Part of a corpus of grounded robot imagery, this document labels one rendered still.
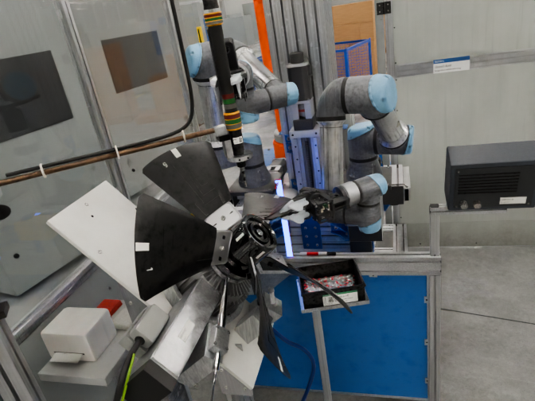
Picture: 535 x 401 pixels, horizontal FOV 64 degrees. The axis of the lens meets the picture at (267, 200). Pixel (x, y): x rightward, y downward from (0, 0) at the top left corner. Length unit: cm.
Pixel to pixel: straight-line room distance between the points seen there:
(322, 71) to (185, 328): 127
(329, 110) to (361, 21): 766
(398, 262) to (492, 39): 165
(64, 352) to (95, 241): 44
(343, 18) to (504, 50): 644
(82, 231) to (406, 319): 124
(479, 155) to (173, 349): 106
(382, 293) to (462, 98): 156
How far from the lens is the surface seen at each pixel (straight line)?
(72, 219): 123
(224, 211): 119
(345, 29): 914
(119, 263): 121
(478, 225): 329
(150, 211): 96
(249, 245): 110
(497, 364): 253
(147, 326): 104
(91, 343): 146
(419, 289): 176
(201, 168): 125
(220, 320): 107
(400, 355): 197
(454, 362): 250
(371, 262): 168
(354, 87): 138
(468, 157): 149
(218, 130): 113
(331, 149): 144
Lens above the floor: 175
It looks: 24 degrees down
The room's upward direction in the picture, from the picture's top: 10 degrees counter-clockwise
